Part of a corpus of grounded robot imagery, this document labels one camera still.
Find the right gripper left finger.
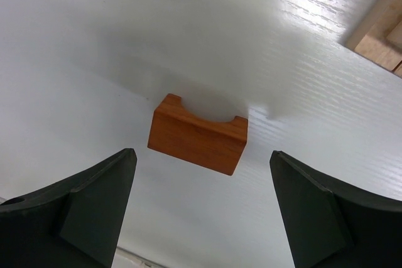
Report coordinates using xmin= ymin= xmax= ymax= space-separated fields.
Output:
xmin=1 ymin=148 xmax=137 ymax=267

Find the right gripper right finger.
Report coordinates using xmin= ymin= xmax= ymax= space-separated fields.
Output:
xmin=269 ymin=151 xmax=401 ymax=267

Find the red-brown notched block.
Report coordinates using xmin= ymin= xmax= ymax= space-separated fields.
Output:
xmin=148 ymin=94 xmax=248 ymax=176

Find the light long wood block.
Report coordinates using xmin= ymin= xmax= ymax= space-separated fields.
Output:
xmin=354 ymin=20 xmax=401 ymax=77
xmin=345 ymin=0 xmax=401 ymax=51

